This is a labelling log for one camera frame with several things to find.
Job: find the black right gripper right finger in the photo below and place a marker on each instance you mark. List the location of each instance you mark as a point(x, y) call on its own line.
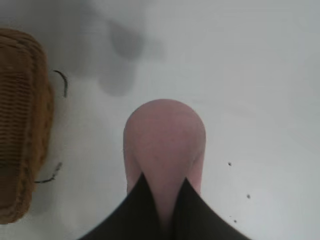
point(200, 215)

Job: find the brown woven wicker basket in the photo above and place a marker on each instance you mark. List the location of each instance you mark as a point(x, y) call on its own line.
point(20, 120)

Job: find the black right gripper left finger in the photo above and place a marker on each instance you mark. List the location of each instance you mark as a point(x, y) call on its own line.
point(132, 215)

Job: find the pink peach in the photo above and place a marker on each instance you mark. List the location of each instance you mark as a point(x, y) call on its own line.
point(163, 140)

